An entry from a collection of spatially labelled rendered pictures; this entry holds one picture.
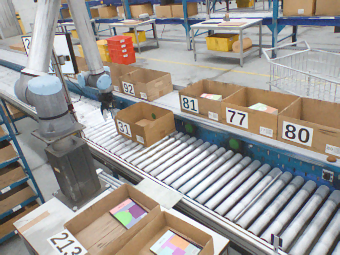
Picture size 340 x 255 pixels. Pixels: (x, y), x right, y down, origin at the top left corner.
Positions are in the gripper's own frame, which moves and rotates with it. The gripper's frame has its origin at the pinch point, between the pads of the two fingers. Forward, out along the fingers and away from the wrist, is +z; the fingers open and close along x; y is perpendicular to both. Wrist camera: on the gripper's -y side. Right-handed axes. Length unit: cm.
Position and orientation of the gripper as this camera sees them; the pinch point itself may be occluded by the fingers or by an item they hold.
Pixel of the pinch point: (109, 118)
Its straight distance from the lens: 204.0
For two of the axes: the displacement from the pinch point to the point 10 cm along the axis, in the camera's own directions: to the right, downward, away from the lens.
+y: 6.9, 2.5, -6.8
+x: 7.2, -3.2, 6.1
